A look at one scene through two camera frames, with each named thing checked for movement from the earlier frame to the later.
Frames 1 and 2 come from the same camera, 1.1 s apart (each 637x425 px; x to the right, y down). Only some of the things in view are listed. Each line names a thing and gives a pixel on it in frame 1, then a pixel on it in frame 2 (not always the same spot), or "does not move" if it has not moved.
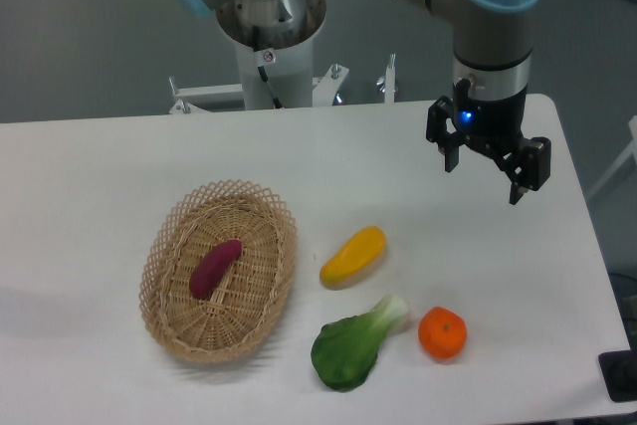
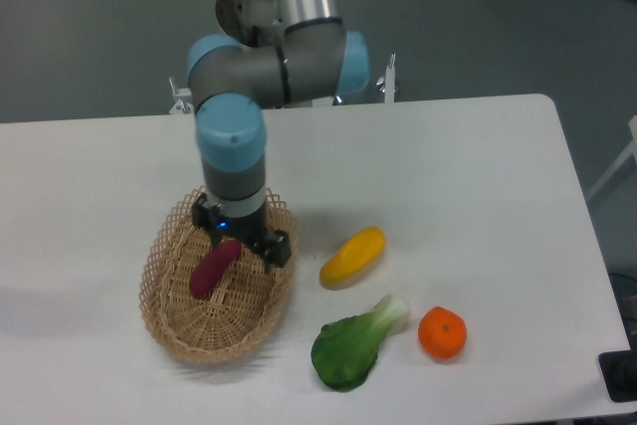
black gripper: x=497 y=122 -> x=254 y=229
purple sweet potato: x=209 y=271 does not move
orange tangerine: x=442 y=332 does not move
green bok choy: x=343 y=351 does not move
